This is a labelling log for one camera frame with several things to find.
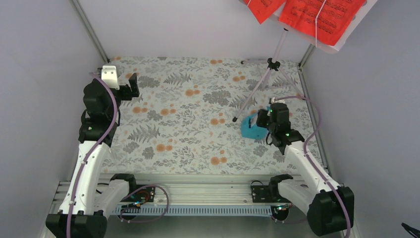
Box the floral table mat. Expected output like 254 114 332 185
86 56 325 176

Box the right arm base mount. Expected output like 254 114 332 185
250 174 293 222

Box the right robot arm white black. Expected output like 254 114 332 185
256 103 355 238

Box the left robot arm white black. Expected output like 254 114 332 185
46 74 140 238

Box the red sheet music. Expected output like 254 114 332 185
279 0 365 46
244 0 286 24

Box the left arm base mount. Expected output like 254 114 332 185
110 174 156 220

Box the aluminium rail base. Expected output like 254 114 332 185
39 173 362 238

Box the red sheet music right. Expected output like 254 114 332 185
279 0 365 46

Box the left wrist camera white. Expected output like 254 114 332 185
101 64 120 90

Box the red sheet music left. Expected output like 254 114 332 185
244 0 286 24

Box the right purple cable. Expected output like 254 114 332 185
269 95 352 238

